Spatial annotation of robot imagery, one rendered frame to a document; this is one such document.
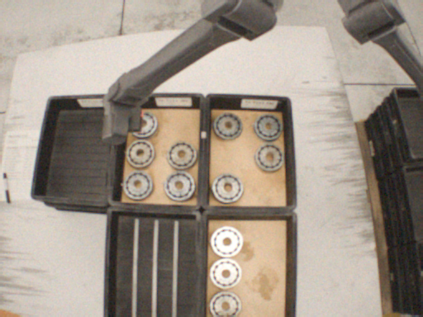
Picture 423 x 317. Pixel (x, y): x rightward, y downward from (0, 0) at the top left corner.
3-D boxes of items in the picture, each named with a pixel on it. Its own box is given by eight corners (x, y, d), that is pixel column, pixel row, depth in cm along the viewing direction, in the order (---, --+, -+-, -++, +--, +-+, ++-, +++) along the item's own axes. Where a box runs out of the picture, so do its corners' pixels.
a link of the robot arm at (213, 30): (274, 5, 55) (229, -23, 48) (279, 30, 53) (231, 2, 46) (142, 90, 86) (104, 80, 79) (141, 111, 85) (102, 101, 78)
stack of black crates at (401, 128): (361, 120, 204) (392, 87, 162) (398, 119, 205) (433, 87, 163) (374, 182, 192) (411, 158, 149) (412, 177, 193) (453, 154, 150)
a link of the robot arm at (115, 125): (149, 87, 82) (118, 78, 77) (149, 130, 79) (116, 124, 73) (125, 106, 91) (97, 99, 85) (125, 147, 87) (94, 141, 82)
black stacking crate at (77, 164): (59, 109, 132) (49, 96, 121) (126, 108, 132) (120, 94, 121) (44, 205, 119) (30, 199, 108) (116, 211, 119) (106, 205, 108)
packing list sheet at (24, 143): (3, 131, 140) (2, 131, 140) (44, 126, 141) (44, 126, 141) (-3, 201, 130) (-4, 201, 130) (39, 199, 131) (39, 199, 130)
